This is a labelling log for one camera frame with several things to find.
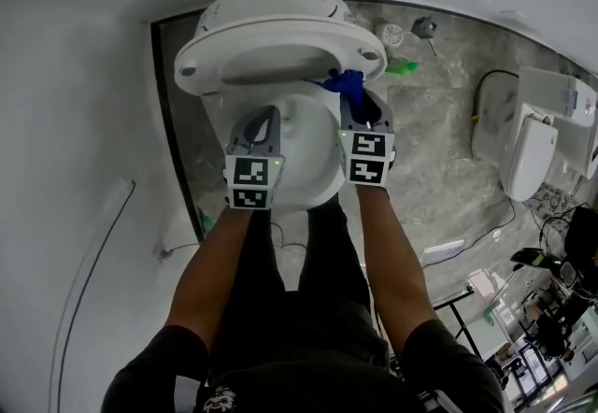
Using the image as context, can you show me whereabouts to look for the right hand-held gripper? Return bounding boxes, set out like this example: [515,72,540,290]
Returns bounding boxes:
[337,90,399,189]

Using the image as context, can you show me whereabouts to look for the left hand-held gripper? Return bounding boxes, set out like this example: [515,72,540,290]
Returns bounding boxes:
[222,104,287,212]

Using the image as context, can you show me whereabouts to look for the white toilet seat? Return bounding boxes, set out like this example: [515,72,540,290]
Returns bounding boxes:
[173,16,389,97]

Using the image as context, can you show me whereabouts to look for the person's right forearm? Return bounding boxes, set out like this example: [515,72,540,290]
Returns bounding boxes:
[356,183,443,357]

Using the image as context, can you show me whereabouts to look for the person's left forearm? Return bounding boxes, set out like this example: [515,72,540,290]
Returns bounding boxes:
[164,204,254,348]

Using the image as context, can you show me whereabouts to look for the white toilet bowl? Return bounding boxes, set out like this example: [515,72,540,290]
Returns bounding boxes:
[199,78,345,212]

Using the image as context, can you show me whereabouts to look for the grey toilet brush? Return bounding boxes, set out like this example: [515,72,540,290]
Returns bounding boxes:
[409,15,439,58]

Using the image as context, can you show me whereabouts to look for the white spare toilet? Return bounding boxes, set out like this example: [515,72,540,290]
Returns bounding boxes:
[498,101,561,203]

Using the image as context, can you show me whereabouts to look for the white toilet lid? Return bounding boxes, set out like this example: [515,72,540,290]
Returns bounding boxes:
[192,0,359,36]

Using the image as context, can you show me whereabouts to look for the green plastic bottle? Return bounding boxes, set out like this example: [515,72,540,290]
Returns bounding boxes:
[384,56,420,77]

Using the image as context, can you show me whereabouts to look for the person's black trousers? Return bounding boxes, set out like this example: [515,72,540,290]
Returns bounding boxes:
[205,194,390,370]

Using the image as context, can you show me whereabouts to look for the white power strip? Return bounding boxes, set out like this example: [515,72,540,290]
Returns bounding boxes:
[421,238,466,263]

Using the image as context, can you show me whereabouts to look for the white round floor drain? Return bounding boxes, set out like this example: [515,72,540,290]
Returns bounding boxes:
[382,23,405,46]

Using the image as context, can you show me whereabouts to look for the person's black shirt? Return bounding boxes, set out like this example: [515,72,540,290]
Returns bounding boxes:
[99,296,506,413]

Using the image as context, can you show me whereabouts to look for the black floor cable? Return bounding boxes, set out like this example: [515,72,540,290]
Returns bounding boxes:
[420,195,517,270]

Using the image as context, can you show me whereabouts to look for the black metal frame table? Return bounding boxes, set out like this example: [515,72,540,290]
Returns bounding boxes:
[432,288,489,362]

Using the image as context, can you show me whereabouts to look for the grey wall cable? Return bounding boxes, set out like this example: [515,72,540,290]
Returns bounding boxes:
[48,178,137,413]

